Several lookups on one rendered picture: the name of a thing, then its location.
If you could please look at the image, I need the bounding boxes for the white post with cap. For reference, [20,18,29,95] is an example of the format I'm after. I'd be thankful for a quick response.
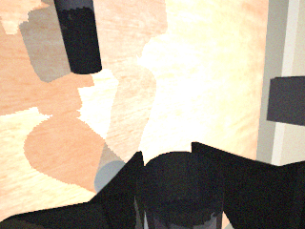
[93,160,149,229]

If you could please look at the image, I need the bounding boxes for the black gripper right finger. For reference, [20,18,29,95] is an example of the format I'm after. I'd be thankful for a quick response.
[191,141,305,229]

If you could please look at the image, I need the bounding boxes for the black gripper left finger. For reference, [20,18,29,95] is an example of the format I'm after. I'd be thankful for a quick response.
[0,151,145,229]

